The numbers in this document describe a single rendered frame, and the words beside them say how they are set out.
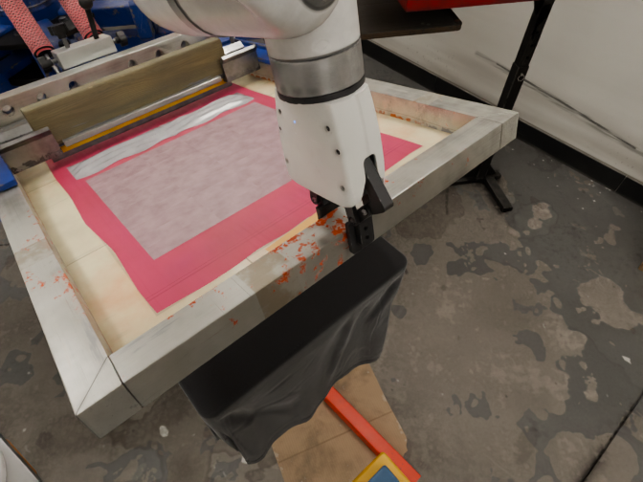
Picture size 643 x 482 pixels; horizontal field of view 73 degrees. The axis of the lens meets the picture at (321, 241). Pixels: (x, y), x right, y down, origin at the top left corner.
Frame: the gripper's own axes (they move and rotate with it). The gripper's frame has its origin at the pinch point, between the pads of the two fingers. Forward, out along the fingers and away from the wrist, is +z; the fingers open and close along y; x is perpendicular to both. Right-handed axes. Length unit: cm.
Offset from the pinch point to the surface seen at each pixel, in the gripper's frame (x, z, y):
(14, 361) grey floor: -67, 93, -138
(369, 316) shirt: 15.0, 42.7, -17.6
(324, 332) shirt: 0.7, 29.7, -12.1
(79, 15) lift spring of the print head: 6, -13, -103
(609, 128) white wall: 200, 88, -44
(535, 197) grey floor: 164, 114, -58
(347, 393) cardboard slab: 22, 116, -46
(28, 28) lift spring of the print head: -7, -14, -103
